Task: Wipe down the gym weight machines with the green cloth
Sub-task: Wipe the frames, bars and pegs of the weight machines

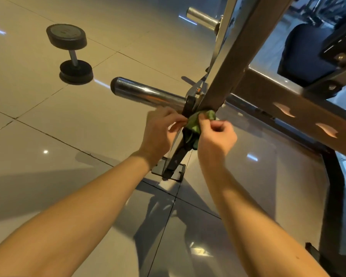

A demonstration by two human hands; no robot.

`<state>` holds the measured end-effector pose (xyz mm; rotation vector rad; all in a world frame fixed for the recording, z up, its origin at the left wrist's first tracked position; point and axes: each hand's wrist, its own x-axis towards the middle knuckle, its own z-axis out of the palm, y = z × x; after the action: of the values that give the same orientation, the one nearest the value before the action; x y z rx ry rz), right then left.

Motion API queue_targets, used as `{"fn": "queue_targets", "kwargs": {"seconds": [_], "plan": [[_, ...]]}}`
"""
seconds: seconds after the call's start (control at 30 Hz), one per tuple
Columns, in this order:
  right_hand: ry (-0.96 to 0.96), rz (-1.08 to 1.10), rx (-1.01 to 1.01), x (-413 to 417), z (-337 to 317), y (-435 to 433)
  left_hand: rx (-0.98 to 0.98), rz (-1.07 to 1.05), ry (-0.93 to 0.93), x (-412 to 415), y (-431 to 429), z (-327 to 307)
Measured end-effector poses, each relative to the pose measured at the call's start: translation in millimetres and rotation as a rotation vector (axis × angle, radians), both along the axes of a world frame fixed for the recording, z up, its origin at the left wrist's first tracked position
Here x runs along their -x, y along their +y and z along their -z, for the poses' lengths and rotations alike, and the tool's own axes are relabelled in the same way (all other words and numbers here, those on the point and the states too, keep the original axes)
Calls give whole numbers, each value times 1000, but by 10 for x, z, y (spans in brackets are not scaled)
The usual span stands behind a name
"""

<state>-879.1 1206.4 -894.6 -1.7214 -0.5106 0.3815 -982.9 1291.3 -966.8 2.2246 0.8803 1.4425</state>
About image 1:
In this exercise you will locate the person's left hand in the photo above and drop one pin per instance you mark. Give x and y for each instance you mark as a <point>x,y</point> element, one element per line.
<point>160,134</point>

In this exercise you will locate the person's right hand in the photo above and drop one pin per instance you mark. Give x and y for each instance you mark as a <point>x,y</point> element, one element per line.
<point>216,140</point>

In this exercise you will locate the green cleaning cloth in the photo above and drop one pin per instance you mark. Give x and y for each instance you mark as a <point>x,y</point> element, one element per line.
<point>199,120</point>

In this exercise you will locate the grey steel gym machine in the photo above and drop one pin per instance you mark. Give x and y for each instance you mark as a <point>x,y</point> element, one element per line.
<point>248,54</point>

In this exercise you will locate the person's left forearm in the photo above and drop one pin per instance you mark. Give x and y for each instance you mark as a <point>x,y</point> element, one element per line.
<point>63,222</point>

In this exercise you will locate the person's right forearm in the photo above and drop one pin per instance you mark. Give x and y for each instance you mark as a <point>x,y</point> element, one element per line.
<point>259,233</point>

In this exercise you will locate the chrome weight storage peg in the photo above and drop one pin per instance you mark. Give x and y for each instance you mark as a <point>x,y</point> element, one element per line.
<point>147,92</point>
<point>202,19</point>

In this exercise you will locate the black dumbbell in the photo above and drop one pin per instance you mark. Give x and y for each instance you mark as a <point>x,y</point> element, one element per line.
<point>69,52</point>

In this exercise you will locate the black padded bench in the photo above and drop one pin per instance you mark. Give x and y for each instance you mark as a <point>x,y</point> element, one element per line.
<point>305,54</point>

